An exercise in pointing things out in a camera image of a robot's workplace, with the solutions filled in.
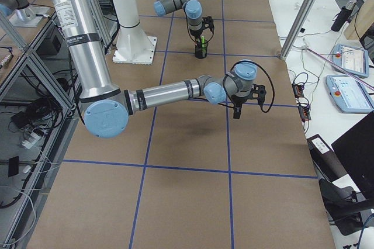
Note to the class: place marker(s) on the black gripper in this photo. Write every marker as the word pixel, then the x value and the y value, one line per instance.
pixel 238 101
pixel 196 35

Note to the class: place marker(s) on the green marker pen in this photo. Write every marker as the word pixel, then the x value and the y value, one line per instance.
pixel 202 42

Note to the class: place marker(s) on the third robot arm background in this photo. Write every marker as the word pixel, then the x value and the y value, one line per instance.
pixel 22 13

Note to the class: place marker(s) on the black mesh pen cup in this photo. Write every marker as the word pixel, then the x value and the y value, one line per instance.
pixel 201 53

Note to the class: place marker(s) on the white pillar with base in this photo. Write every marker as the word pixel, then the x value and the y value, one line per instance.
pixel 133 46

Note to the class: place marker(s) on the orange black connector box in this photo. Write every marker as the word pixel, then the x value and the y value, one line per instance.
pixel 298 90

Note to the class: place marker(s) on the brown paper table cover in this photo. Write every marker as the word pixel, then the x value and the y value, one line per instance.
pixel 188 175

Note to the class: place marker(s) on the near teach pendant tablet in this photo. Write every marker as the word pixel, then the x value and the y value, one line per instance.
pixel 348 94

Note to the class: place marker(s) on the teach pendant tablet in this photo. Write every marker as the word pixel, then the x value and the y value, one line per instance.
pixel 348 94
pixel 353 59

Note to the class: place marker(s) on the black monitor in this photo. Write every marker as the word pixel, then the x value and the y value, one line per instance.
pixel 354 150

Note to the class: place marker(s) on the far teach pendant tablet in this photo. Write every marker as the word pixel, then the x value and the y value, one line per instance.
pixel 353 59

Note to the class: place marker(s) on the black water bottle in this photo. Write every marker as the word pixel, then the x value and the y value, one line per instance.
pixel 344 15

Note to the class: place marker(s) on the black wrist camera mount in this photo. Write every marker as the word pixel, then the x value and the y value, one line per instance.
pixel 258 92

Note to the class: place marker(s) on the aluminium frame post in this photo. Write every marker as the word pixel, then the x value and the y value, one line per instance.
pixel 296 27

